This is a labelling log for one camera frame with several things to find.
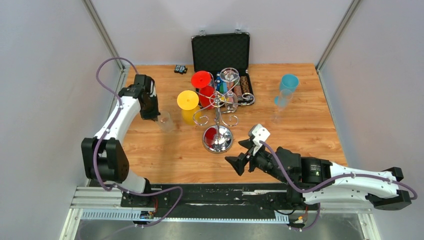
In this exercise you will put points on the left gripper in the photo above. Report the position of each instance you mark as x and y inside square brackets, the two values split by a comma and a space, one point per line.
[152, 115]

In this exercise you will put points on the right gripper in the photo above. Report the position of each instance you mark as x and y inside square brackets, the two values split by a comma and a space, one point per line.
[238, 162]

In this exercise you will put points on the clear wide ribbed glass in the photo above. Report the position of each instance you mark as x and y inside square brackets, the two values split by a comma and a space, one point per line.
[165, 121]

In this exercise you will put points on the chrome wine glass rack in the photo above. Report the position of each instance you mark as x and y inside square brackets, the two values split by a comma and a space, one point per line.
[218, 138]

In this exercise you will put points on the yellow plastic wine glass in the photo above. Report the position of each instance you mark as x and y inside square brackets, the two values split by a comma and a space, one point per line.
[188, 102]

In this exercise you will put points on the clear champagne flute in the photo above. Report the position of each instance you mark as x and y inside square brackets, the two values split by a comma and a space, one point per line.
[281, 101]

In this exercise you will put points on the blue plastic wine glass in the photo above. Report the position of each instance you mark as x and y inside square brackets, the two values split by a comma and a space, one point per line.
[289, 81]

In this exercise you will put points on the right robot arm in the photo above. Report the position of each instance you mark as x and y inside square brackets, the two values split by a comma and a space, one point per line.
[311, 181]

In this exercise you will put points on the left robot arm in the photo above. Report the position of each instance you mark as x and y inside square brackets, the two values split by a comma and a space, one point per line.
[103, 155]

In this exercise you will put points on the red plastic wine glass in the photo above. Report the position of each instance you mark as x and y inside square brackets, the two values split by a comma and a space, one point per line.
[202, 81]

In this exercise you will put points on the clear glass at rack back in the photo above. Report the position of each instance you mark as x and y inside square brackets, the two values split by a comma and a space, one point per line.
[230, 77]

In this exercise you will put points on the small black blue toy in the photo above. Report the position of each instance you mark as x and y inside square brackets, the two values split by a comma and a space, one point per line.
[180, 69]

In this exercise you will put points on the green blue block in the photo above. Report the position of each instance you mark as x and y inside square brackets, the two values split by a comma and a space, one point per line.
[223, 88]

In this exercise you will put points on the blue toy car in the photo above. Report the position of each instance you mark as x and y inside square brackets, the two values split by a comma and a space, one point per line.
[218, 81]

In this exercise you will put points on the black poker chip case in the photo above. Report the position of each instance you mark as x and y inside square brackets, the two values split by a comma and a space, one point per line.
[214, 52]

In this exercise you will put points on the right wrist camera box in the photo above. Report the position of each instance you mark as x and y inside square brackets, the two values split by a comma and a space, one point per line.
[258, 134]

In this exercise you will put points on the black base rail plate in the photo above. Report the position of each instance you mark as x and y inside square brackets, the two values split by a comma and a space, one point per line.
[222, 201]

